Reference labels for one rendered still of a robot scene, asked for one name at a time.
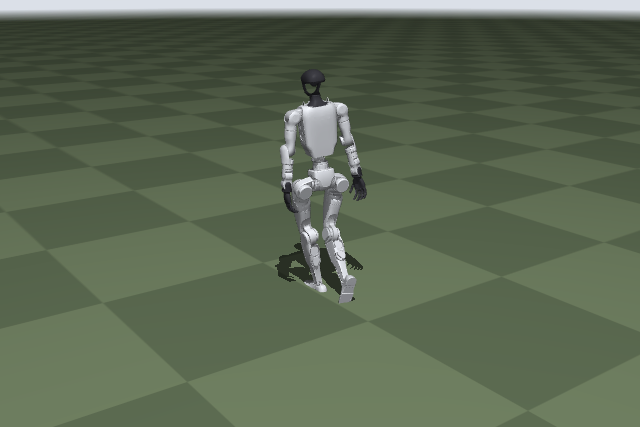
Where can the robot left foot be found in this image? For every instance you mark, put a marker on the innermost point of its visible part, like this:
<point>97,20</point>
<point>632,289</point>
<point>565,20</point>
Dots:
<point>320,288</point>

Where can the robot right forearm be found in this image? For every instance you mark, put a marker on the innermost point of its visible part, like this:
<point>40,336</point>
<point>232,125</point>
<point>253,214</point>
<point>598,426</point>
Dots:
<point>352,156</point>

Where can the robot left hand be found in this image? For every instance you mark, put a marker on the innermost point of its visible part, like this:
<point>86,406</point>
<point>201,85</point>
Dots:
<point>287,197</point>

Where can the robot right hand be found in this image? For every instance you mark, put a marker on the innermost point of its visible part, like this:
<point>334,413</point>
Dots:
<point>359,185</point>

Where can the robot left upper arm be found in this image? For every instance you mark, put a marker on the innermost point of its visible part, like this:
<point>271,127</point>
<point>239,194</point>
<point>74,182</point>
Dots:
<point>291,119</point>

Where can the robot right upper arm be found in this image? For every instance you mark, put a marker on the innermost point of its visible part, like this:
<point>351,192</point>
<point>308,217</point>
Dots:
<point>344,124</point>

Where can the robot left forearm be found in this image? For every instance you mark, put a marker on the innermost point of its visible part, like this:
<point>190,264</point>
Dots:
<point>287,166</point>

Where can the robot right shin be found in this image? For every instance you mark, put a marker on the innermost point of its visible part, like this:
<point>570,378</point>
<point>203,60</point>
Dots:
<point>336,252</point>

